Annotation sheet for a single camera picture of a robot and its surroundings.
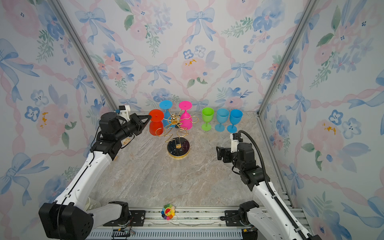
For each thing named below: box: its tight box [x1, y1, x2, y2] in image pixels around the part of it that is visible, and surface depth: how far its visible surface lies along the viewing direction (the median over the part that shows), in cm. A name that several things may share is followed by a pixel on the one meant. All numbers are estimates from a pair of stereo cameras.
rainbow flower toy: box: [161, 203, 176, 221], surface depth 77 cm
